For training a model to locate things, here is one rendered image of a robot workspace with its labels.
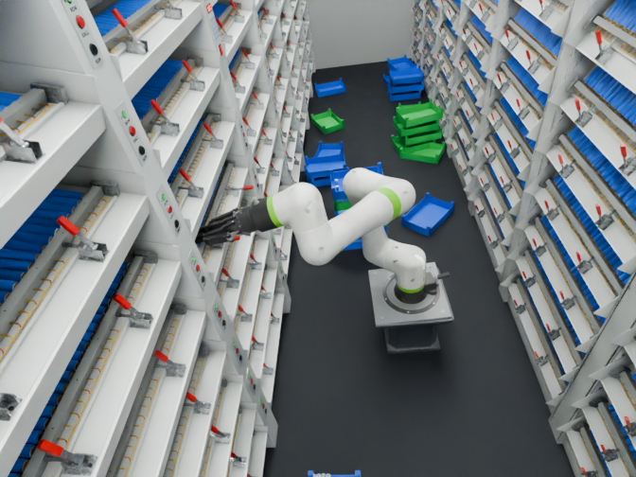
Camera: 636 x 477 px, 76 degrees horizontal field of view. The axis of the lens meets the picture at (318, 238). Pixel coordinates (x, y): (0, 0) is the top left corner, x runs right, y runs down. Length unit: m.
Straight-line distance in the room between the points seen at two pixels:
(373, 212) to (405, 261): 0.48
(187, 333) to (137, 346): 0.25
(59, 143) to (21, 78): 0.18
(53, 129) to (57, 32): 0.15
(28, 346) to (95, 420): 0.20
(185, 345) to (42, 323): 0.45
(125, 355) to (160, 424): 0.20
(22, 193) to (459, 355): 1.85
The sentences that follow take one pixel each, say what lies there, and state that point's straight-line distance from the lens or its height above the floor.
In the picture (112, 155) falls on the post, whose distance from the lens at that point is 0.88.
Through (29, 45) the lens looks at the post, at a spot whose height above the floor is 1.63.
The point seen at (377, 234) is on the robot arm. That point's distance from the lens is 1.69.
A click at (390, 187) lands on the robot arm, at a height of 0.97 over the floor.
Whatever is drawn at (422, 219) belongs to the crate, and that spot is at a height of 0.00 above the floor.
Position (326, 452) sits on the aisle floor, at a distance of 1.90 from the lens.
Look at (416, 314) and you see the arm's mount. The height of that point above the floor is 0.31.
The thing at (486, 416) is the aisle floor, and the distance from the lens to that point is 1.99.
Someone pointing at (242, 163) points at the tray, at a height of 0.96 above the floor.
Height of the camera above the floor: 1.77
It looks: 42 degrees down
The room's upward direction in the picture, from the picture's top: 10 degrees counter-clockwise
